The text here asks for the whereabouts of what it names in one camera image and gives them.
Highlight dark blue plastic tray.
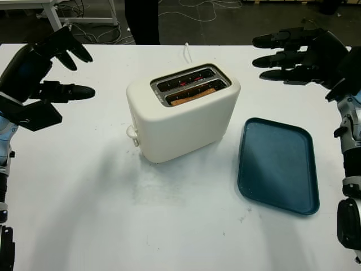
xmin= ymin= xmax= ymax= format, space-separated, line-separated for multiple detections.
xmin=237 ymin=117 xmax=321 ymax=218

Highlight cream white toaster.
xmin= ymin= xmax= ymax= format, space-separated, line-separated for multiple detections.
xmin=126 ymin=63 xmax=242 ymax=164

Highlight white metal table frame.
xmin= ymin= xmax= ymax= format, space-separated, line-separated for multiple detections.
xmin=0 ymin=0 xmax=119 ymax=39

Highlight slice of toast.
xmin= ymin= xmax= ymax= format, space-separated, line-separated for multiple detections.
xmin=170 ymin=86 xmax=218 ymax=107

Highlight tangled floor cables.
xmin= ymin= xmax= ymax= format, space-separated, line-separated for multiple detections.
xmin=67 ymin=22 xmax=138 ymax=45

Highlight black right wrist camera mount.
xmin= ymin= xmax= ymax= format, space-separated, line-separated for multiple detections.
xmin=325 ymin=46 xmax=361 ymax=103

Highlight white toaster power cable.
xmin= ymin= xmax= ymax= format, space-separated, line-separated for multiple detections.
xmin=182 ymin=42 xmax=194 ymax=64

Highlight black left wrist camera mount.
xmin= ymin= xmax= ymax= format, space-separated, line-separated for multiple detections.
xmin=0 ymin=92 xmax=63 ymax=132

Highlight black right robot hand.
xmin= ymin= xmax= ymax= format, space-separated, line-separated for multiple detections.
xmin=252 ymin=27 xmax=350 ymax=91

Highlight white looped floor cable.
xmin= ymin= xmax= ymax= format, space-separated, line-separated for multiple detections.
xmin=157 ymin=0 xmax=243 ymax=23

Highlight person in cream shirt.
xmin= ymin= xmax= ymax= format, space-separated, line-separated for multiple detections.
xmin=125 ymin=0 xmax=161 ymax=45

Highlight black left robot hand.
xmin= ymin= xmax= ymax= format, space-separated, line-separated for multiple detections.
xmin=0 ymin=27 xmax=96 ymax=106

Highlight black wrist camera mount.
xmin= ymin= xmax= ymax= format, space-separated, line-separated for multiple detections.
xmin=0 ymin=92 xmax=63 ymax=132
xmin=325 ymin=46 xmax=361 ymax=103

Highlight small dark floor debris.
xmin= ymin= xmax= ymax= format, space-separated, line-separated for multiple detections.
xmin=301 ymin=17 xmax=320 ymax=29

